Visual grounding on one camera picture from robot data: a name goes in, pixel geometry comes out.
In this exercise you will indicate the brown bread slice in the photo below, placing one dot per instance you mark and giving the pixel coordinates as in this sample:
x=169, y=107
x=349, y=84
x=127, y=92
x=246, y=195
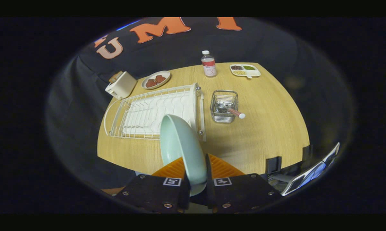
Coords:
x=115, y=77

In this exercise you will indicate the brown meat piece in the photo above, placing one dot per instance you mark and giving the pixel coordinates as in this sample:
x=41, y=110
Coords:
x=150, y=83
x=160, y=79

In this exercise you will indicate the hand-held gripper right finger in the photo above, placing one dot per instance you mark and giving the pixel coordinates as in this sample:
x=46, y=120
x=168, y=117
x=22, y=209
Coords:
x=209, y=179

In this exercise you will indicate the clear plastic water bottle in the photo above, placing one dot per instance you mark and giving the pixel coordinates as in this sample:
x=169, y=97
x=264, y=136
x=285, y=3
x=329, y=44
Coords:
x=209, y=65

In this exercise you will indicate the white toaster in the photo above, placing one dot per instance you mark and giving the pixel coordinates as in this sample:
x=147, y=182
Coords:
x=124, y=86

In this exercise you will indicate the silver edged screen device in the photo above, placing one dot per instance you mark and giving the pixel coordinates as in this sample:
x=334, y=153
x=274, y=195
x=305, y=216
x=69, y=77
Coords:
x=308, y=176

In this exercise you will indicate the white plate with meat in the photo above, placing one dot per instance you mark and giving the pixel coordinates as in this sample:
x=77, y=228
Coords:
x=162, y=84

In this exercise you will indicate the light green plate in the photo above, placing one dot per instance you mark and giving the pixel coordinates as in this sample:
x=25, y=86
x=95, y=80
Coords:
x=183, y=150

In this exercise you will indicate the white divided dish with beans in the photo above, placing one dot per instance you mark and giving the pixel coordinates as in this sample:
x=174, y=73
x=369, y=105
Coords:
x=253, y=73

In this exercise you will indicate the black table clamp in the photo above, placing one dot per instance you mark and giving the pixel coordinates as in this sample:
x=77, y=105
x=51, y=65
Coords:
x=307, y=152
x=273, y=165

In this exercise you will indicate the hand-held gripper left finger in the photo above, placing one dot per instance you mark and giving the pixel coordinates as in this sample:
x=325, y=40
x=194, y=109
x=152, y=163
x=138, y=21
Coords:
x=154, y=195

